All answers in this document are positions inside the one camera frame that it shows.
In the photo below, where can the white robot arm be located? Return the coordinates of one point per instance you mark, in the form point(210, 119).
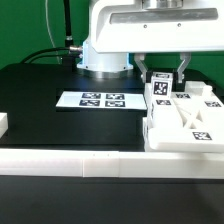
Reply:
point(115, 62)

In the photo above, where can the white chair back frame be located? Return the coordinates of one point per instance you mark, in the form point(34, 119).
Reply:
point(212, 113)

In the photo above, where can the white tagged cube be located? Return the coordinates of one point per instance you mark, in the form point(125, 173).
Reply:
point(162, 84)

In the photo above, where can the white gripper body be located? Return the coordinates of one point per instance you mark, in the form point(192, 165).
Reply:
point(129, 26)

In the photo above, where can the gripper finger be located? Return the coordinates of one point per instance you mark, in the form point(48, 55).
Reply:
point(146, 73)
point(185, 58)

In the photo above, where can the white marker sheet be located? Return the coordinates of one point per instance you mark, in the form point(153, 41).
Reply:
point(101, 100)

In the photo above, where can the white U-shaped fence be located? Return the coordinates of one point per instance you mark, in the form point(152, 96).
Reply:
point(178, 153)

